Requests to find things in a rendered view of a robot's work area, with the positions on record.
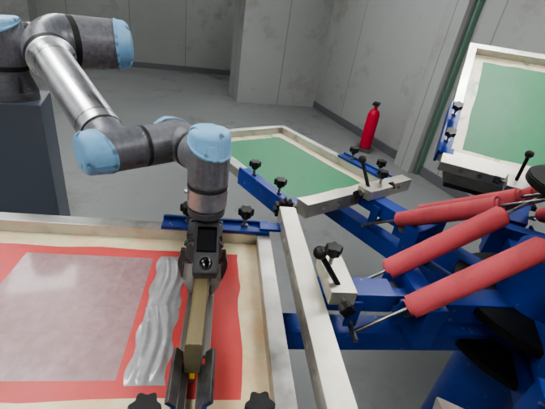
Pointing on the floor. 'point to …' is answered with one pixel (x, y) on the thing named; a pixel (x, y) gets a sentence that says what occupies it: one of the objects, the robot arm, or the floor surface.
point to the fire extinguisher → (369, 130)
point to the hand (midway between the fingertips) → (201, 290)
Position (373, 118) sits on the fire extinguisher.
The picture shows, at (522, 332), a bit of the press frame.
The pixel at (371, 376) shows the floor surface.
